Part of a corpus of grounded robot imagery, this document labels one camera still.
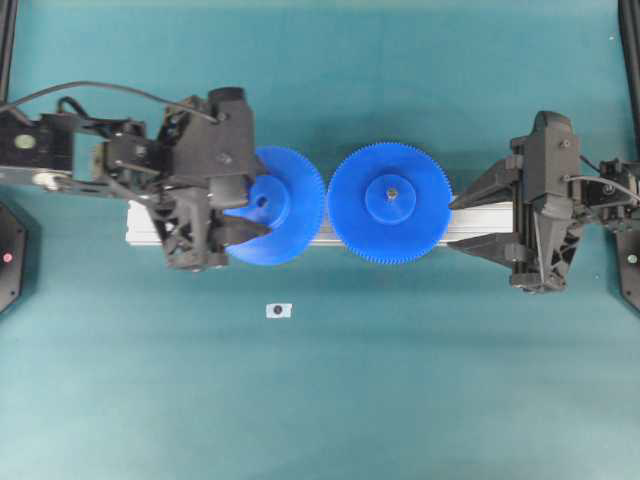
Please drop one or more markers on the left black frame post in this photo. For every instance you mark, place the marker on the left black frame post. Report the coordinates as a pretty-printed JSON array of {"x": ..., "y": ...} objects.
[{"x": 8, "y": 17}]

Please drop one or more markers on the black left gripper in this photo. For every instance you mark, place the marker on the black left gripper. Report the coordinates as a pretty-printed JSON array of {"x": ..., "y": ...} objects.
[{"x": 211, "y": 166}]

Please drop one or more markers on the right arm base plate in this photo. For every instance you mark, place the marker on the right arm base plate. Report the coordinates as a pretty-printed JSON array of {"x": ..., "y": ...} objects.
[{"x": 628, "y": 252}]

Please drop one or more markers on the right black frame post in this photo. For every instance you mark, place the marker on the right black frame post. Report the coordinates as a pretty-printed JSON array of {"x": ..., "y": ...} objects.
[{"x": 628, "y": 20}]

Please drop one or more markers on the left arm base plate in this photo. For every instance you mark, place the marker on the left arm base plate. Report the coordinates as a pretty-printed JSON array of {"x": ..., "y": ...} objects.
[{"x": 13, "y": 248}]

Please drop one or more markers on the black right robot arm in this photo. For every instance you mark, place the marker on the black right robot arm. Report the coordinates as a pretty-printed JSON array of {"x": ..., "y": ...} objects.
[{"x": 610, "y": 198}]

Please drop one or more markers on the black frame post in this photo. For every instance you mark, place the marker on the black frame post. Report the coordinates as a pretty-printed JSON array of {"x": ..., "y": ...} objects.
[
  {"x": 8, "y": 17},
  {"x": 628, "y": 20}
]

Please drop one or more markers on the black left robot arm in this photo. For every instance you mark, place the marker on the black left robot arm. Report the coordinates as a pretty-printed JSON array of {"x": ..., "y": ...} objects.
[{"x": 70, "y": 151}]

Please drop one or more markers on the small blue gear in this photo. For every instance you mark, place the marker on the small blue gear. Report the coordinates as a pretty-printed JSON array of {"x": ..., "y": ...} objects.
[{"x": 290, "y": 199}]

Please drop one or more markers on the white marker sticker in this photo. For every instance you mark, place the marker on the white marker sticker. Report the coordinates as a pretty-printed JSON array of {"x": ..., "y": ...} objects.
[{"x": 279, "y": 311}]

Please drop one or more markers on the aluminium extrusion rail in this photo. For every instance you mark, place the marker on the aluminium extrusion rail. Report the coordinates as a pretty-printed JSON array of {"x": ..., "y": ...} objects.
[{"x": 464, "y": 224}]

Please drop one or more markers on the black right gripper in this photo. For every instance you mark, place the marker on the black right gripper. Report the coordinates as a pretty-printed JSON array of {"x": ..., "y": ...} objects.
[{"x": 547, "y": 205}]

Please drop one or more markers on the large blue gear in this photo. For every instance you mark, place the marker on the large blue gear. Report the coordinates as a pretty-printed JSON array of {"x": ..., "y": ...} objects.
[{"x": 389, "y": 231}]

